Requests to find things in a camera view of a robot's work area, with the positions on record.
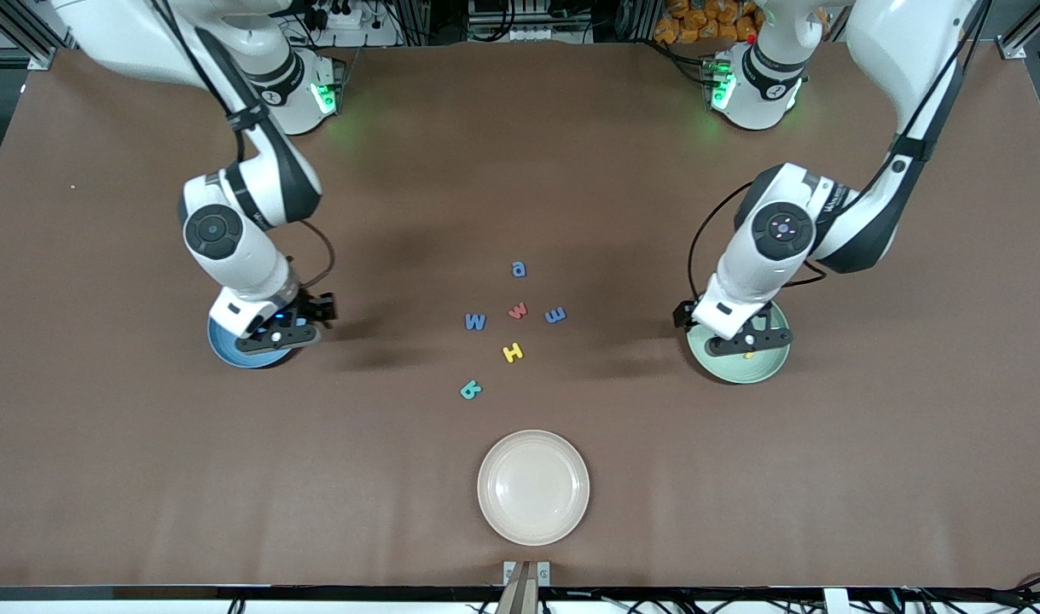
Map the orange toy pile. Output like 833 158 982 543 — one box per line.
656 0 764 43

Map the white power strip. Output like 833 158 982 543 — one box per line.
498 24 567 43
302 0 401 48

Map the brown table cover mat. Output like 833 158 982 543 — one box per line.
0 41 1040 591

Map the metal mounting bracket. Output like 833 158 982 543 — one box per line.
496 560 552 614

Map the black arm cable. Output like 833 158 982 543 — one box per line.
148 0 337 295
687 0 994 308

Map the blue round plate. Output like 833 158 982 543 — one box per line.
206 294 303 369

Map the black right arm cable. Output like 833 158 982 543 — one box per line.
148 0 337 295

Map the beige round plate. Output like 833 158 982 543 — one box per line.
477 429 590 547

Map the green round plate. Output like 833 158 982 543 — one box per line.
686 294 792 385

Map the aluminium frame profile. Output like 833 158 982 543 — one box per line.
0 0 90 71
997 0 1040 61

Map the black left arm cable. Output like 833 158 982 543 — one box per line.
687 0 994 308

